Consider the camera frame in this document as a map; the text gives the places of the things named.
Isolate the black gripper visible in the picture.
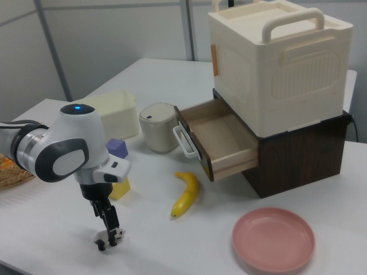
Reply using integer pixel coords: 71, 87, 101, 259
79, 183, 120, 248

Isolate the black white panda toy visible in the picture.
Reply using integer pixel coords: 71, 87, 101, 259
94, 227, 128, 252

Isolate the yellow toy banana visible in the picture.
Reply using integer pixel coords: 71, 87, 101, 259
171, 171, 199, 221

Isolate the orange striped toy bread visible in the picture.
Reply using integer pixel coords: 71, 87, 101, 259
0, 156, 15, 170

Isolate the wooden drawer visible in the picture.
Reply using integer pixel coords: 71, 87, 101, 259
174, 97, 259, 183

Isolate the yellow foam cube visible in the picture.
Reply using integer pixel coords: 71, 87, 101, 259
110, 176, 131, 201

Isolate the purple foam cube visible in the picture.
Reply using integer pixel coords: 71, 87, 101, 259
105, 138, 128, 160

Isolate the cream open plastic bin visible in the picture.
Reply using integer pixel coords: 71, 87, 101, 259
71, 89, 140, 140

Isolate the beige lidded mini trash can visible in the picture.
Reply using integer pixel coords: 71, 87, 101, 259
138, 102, 180, 154

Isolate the woven wicker basket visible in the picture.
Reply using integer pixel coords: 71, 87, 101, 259
0, 122, 48, 188

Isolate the pink plastic plate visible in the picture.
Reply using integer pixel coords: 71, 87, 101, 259
232, 207, 316, 272

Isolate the copper orange box latch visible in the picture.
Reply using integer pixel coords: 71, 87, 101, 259
210, 43, 220, 77

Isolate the dark brown wooden cabinet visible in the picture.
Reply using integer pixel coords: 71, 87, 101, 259
212, 88, 353, 199

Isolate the white drawer handle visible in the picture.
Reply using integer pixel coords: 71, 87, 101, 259
172, 121, 200, 158

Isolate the cream storage box with handle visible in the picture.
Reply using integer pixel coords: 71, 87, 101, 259
208, 0, 353, 138

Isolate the black power cable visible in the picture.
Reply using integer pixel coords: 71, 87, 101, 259
348, 112, 360, 143

